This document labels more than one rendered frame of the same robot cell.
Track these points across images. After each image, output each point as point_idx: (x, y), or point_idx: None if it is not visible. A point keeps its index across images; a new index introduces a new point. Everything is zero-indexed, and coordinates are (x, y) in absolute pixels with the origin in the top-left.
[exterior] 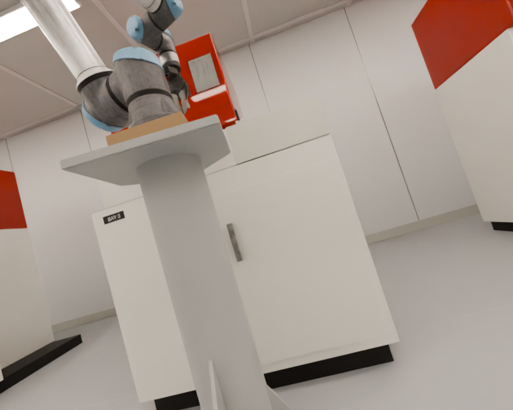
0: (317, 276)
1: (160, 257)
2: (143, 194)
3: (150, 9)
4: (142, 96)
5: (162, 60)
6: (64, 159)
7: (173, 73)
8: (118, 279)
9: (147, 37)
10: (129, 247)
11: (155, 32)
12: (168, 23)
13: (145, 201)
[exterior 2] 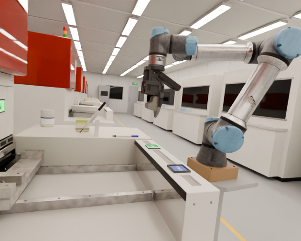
0: None
1: (220, 221)
2: (223, 192)
3: (194, 59)
4: None
5: (165, 63)
6: (256, 181)
7: (166, 85)
8: None
9: (183, 55)
10: None
11: (181, 57)
12: (177, 59)
13: (223, 196)
